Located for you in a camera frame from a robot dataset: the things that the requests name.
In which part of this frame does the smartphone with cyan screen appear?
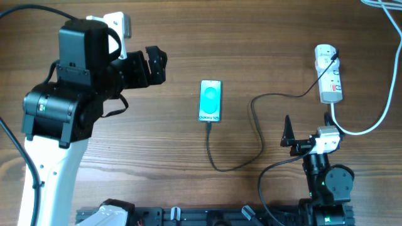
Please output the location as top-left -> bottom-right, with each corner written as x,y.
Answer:
198,80 -> 222,122

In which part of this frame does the black USB charging cable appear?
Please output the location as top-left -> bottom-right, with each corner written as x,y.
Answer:
205,50 -> 340,173

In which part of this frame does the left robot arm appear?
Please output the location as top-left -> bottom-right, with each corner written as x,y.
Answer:
18,19 -> 168,225

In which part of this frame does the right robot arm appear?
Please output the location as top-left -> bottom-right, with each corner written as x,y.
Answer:
280,112 -> 356,226

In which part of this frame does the white power strip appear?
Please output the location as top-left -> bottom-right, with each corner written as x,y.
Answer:
315,44 -> 343,104

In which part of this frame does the black right camera cable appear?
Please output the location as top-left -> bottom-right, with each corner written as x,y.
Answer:
258,146 -> 318,226

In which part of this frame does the black camera cable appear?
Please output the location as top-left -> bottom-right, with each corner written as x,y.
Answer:
258,146 -> 318,226
0,3 -> 79,226

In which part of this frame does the white power strip cord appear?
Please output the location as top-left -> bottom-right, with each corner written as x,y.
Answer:
330,0 -> 402,136

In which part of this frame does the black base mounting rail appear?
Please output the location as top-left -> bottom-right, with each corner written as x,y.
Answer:
75,205 -> 356,226

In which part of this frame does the white cables top corner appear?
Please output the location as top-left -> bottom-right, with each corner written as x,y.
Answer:
360,0 -> 402,12

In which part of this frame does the black left camera cable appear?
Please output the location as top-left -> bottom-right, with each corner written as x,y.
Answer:
0,3 -> 79,226

